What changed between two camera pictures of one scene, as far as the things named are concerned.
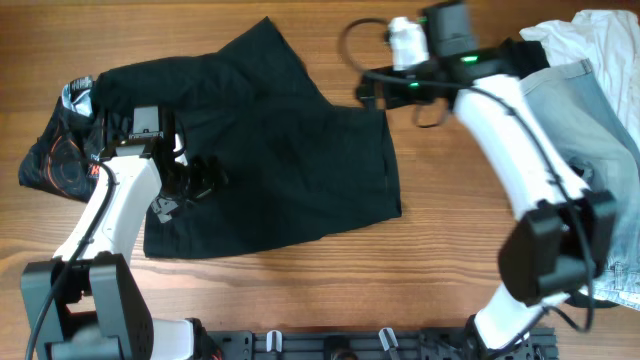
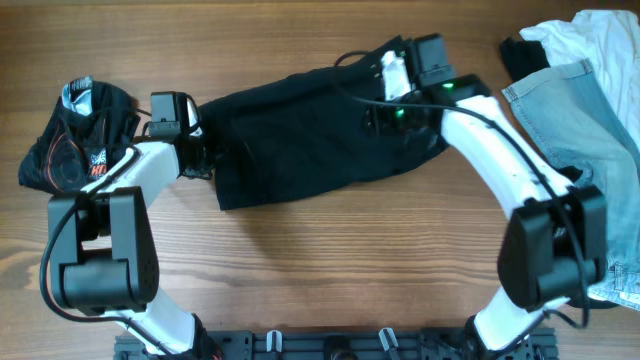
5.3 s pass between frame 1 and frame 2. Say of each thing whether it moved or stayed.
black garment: moved
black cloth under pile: stayed
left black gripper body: moved
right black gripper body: moved
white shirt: stayed
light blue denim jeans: stayed
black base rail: stayed
